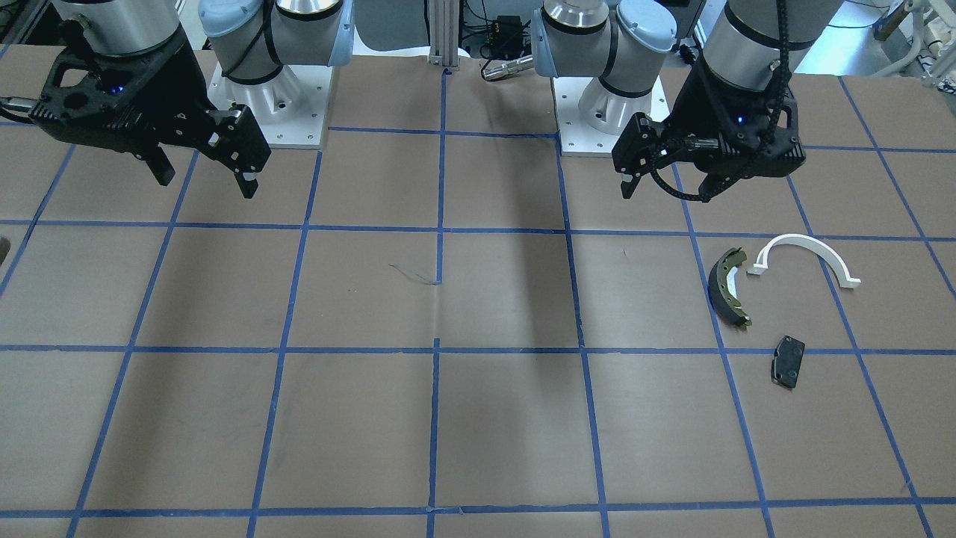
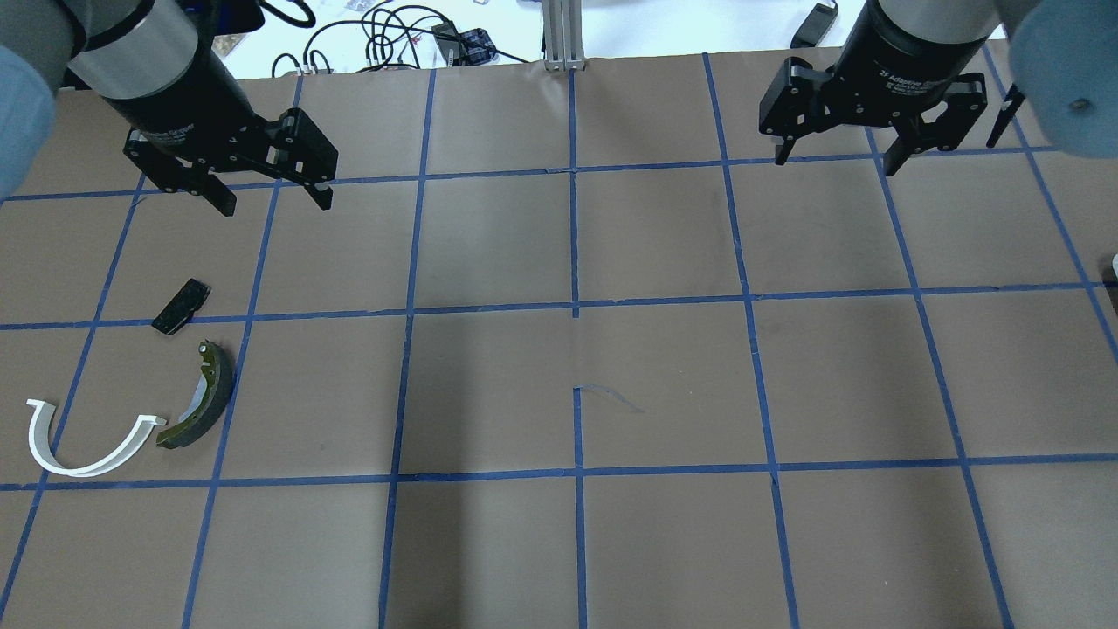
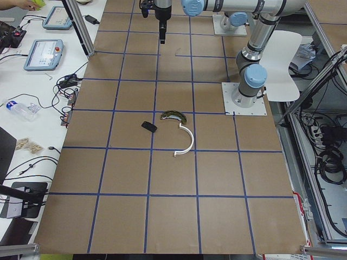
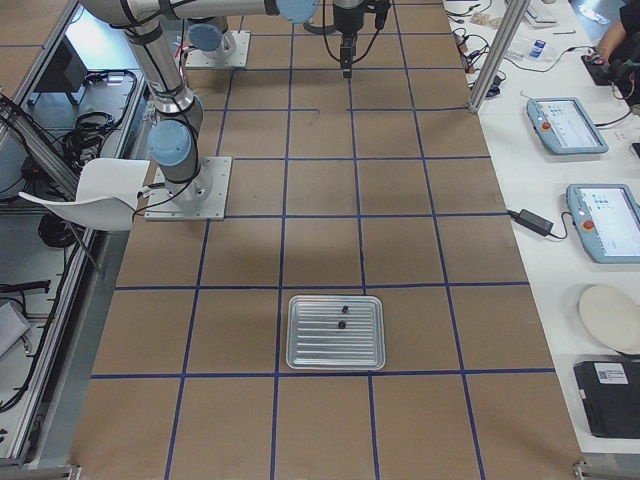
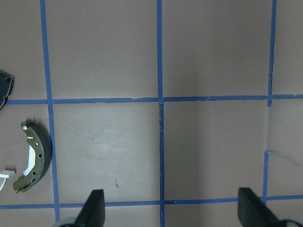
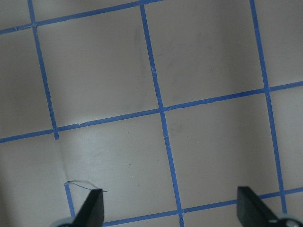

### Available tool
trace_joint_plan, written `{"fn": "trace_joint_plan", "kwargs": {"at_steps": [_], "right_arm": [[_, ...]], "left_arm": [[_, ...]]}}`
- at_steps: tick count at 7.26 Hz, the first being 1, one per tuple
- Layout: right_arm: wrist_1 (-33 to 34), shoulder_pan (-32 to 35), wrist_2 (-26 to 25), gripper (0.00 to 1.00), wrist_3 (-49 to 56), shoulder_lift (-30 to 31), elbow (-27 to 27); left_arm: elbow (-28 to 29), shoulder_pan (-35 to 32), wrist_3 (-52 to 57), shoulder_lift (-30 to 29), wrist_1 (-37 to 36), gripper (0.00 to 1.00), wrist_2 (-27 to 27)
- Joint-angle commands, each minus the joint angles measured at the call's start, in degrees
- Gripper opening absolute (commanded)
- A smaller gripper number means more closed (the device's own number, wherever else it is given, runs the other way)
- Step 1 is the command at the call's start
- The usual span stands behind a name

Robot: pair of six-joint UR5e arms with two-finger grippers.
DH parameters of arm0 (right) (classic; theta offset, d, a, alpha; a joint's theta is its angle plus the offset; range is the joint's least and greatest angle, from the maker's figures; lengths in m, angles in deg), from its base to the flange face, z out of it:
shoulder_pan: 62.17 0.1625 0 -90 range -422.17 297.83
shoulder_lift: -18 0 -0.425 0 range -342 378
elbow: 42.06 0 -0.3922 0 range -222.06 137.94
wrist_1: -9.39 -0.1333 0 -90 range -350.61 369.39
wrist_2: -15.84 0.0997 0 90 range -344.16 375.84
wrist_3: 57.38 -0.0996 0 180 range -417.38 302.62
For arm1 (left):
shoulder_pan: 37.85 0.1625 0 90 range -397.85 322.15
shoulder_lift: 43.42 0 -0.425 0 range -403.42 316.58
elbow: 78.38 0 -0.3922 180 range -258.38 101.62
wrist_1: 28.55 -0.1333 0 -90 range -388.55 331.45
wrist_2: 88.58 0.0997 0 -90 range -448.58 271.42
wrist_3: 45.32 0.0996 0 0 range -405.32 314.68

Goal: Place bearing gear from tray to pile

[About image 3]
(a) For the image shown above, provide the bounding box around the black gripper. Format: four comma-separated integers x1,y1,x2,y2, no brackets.
154,0,172,44

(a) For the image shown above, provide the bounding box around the black power adapter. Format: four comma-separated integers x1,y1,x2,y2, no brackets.
84,15,100,24

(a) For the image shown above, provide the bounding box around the olive green brake shoe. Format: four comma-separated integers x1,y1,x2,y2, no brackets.
160,110,187,124

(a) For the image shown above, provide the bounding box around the white curved plastic piece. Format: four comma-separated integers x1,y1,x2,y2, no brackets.
173,123,195,157

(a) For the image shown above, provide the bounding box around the far blue teach pendant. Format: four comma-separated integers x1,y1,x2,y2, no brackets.
42,6,72,30

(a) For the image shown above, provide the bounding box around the blue teach pendant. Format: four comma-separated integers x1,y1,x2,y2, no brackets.
42,6,72,30
23,39,64,71

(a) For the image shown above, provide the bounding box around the black brake pad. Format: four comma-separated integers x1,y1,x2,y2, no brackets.
141,121,158,133

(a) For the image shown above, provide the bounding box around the black usb hub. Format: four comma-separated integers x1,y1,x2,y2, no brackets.
58,74,83,89

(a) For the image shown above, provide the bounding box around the near blue teach pendant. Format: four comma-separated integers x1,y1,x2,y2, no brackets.
23,39,64,71

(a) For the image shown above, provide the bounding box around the white plastic chair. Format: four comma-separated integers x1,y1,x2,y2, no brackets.
260,30,302,102

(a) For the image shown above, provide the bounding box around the clear plastic water bottle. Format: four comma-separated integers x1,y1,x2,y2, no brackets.
5,100,36,121

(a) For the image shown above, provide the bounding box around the bag of small parts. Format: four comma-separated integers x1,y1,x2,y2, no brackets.
15,138,43,154

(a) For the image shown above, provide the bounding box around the grey box device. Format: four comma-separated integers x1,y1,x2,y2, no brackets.
1,182,48,219

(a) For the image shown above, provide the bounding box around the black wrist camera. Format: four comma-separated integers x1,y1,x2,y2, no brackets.
139,0,154,18

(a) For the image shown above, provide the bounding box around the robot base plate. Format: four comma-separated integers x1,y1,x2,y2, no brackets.
221,82,267,116
213,12,248,37

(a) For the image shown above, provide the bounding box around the aluminium frame post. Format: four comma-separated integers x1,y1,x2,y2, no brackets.
62,0,95,57

